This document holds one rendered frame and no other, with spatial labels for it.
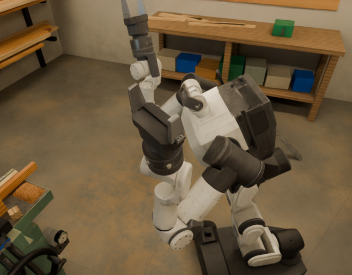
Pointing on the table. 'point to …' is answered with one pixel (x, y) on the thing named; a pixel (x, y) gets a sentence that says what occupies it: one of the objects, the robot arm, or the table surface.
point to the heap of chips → (28, 192)
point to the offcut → (14, 213)
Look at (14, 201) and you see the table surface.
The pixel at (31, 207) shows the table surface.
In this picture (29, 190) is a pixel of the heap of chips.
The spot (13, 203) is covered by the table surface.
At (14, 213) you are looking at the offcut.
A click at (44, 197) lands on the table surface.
